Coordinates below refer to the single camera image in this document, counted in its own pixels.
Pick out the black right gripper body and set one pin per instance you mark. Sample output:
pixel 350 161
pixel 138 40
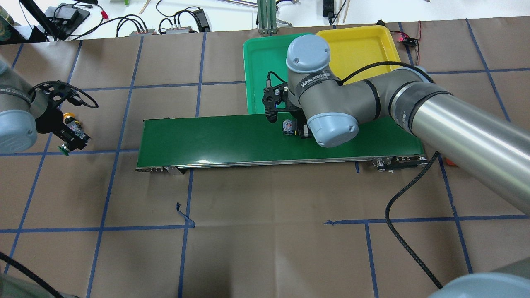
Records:
pixel 299 125

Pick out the black power adapter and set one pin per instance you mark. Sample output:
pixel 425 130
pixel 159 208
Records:
pixel 202 21

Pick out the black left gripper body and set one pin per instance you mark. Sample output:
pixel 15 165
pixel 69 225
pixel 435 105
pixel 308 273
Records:
pixel 53 120

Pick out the green conveyor belt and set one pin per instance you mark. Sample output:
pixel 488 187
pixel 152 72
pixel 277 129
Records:
pixel 177 144

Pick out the yellow push button switch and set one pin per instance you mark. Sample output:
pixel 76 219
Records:
pixel 71 121

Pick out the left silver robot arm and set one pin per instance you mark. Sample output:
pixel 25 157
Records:
pixel 26 111

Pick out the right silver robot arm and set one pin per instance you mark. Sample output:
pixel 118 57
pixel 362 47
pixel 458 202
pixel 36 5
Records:
pixel 494 151

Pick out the yellow plastic tray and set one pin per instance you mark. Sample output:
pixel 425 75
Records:
pixel 354 48

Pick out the green plastic tray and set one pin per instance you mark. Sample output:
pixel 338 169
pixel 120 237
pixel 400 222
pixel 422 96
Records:
pixel 262 55

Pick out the aluminium frame post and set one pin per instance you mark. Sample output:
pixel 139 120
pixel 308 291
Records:
pixel 267 24

